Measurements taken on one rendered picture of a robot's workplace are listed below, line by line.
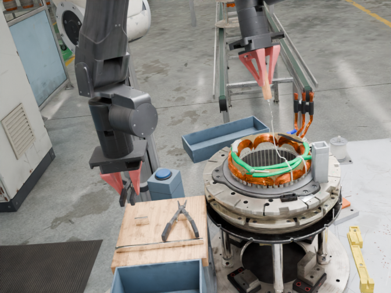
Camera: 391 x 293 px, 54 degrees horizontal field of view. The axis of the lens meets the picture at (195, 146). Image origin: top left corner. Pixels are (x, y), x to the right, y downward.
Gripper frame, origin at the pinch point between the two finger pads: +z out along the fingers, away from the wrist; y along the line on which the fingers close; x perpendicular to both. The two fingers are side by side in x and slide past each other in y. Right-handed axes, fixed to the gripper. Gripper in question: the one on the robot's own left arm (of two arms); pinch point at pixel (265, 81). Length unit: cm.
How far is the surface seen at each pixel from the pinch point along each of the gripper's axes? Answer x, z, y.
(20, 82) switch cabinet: 267, -39, -29
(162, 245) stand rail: 5.5, 27.1, -28.4
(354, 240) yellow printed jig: 9, 48, 26
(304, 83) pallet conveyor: 105, 8, 107
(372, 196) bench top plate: 20, 45, 49
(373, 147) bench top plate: 37, 35, 73
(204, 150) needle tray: 32.6, 16.0, -1.1
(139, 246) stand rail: 7.7, 26.4, -32.4
